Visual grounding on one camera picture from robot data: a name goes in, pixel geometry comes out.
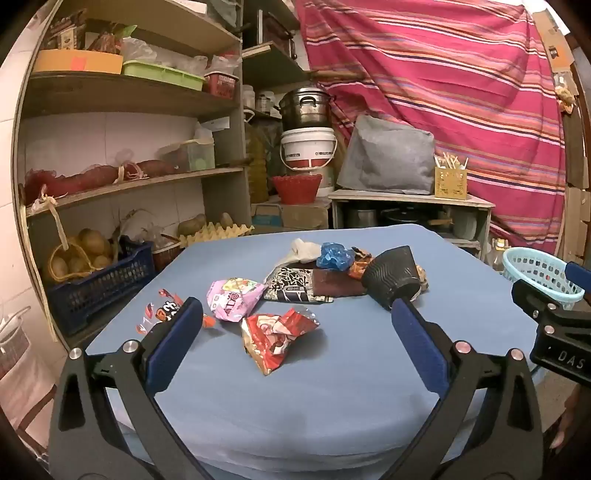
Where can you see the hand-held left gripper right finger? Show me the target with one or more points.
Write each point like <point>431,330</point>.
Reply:
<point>422,350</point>

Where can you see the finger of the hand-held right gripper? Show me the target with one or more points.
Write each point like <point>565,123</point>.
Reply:
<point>581,279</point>
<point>531,297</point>

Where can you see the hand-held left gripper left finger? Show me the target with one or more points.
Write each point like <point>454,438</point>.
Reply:
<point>173,341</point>

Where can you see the light blue plastic basket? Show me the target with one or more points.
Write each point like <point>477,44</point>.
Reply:
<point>535,272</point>

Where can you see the maroon scouring pad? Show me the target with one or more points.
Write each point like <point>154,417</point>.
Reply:
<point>337,284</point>

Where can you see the person's right hand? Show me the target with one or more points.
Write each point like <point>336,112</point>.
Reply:
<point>557,436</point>

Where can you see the orange and white snack wrapper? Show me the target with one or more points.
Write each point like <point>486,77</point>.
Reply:
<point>159,314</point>

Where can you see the brown crumpled rag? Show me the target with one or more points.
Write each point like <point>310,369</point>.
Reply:
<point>422,277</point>

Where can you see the pink snack wrapper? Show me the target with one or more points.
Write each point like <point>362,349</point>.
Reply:
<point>233,297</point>

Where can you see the black paper cup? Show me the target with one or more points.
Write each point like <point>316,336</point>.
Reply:
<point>388,272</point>

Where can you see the dark blue plastic crate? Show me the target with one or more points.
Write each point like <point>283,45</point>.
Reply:
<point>101,290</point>

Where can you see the white bowl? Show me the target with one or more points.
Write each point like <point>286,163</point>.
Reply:
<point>465,226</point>

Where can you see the red snack wrapper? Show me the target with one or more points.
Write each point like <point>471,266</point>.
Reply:
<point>272,339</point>

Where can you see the yellow egg tray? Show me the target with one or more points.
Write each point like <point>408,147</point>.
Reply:
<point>217,235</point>

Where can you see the large potato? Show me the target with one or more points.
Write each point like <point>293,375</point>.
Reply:
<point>191,225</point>

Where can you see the wicker basket of potatoes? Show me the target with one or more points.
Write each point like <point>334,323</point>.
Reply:
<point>85,254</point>

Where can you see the blue plastic bag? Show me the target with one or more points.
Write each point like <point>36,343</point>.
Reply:
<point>333,256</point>

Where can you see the black and white snack bag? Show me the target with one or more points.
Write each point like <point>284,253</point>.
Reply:
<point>291,281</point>

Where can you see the small potato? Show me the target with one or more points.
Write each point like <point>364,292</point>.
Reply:
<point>226,220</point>

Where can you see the black pan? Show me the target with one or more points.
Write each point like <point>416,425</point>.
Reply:
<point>399,218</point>

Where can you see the yellow stick holder box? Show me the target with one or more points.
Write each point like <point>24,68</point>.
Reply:
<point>450,182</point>

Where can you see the small steel pot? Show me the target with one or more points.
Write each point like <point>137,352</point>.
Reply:
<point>360,217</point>

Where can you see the low wooden cabinet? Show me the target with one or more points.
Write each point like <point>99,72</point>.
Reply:
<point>411,198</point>

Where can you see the white folded cloth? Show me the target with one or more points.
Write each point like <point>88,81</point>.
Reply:
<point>300,251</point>

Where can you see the cardboard box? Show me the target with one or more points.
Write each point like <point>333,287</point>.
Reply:
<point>300,214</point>

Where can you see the sweet potatoes in red net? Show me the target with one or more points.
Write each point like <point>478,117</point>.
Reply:
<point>92,177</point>

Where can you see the clear plastic container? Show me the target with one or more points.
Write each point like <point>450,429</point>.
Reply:
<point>189,157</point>

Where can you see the yellow oil bottle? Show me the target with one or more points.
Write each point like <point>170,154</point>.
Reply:
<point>256,166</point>

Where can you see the red scalloped basket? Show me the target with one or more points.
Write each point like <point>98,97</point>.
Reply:
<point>295,189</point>

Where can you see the grey cushion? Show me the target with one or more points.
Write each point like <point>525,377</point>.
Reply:
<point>388,157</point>

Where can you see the white plastic bucket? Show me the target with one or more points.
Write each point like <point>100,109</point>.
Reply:
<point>307,150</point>

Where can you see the cardboard sheet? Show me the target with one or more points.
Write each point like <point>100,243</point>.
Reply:
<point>554,41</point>

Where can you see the pink striped cloth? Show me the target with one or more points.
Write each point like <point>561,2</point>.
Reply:
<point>438,69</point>

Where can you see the wooden shelf unit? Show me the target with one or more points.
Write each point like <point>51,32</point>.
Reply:
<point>115,94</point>

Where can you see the green plastic tray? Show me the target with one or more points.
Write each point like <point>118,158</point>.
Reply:
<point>161,76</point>

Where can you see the large metal pot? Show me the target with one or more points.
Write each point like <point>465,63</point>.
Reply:
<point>304,108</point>

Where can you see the yellow flat box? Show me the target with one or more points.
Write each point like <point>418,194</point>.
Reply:
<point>78,62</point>

